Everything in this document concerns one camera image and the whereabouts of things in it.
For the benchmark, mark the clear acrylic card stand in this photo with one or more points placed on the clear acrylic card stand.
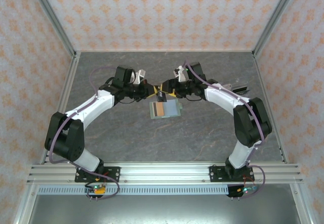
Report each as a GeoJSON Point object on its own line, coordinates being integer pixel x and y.
{"type": "Point", "coordinates": [240, 80]}

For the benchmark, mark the aluminium frame leg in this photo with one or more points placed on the aluminium frame leg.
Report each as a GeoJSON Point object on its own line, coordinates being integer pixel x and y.
{"type": "Point", "coordinates": [303, 208]}
{"type": "Point", "coordinates": [24, 208]}

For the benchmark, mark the orange credit card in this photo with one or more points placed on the orange credit card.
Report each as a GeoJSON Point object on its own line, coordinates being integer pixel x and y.
{"type": "Point", "coordinates": [159, 110]}

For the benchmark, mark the black card with white logo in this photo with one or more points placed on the black card with white logo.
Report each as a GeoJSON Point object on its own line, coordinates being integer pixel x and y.
{"type": "Point", "coordinates": [162, 97]}

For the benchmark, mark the green folding card holder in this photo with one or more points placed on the green folding card holder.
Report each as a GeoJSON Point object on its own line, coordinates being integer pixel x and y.
{"type": "Point", "coordinates": [173, 107]}

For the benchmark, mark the circuit board with green light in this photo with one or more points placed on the circuit board with green light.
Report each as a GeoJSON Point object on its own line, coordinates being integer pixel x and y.
{"type": "Point", "coordinates": [246, 190]}

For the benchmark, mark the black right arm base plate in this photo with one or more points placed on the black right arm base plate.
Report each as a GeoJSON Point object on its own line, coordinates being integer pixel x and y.
{"type": "Point", "coordinates": [216, 173]}

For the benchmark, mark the aluminium frame post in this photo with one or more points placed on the aluminium frame post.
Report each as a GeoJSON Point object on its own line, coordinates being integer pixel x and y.
{"type": "Point", "coordinates": [51, 16]}
{"type": "Point", "coordinates": [276, 16]}

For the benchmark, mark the grey metal panel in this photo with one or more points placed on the grey metal panel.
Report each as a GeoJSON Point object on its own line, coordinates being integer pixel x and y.
{"type": "Point", "coordinates": [162, 211]}

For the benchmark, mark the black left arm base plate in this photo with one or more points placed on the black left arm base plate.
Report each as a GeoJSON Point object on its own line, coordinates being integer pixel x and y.
{"type": "Point", "coordinates": [114, 172]}

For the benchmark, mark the circuit board with yellow connector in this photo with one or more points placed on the circuit board with yellow connector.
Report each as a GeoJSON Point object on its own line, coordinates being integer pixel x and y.
{"type": "Point", "coordinates": [101, 190]}

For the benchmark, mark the black credit card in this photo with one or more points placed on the black credit card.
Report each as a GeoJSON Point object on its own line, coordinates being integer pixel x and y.
{"type": "Point", "coordinates": [241, 90]}

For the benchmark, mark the aluminium mounting rail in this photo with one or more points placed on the aluminium mounting rail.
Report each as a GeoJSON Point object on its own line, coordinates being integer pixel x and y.
{"type": "Point", "coordinates": [162, 173]}

